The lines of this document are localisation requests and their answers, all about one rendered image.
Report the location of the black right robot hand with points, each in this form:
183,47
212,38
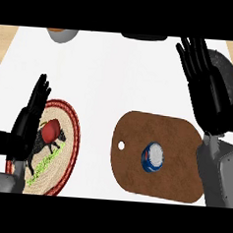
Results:
209,92

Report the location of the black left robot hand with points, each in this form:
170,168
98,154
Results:
24,128

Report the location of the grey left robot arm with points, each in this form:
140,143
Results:
6,179

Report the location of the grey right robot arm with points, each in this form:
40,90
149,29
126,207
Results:
219,171

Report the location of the dark grey pan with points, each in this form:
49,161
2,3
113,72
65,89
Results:
228,75

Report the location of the blue and white can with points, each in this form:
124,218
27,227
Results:
153,157

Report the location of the brown wooden cutting board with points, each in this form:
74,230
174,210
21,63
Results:
140,176

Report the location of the red apple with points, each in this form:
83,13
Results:
50,130

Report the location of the round woven cow placemat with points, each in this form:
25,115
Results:
56,163

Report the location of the black object at edge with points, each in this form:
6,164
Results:
144,37

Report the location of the grey bowl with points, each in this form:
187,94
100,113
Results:
62,35

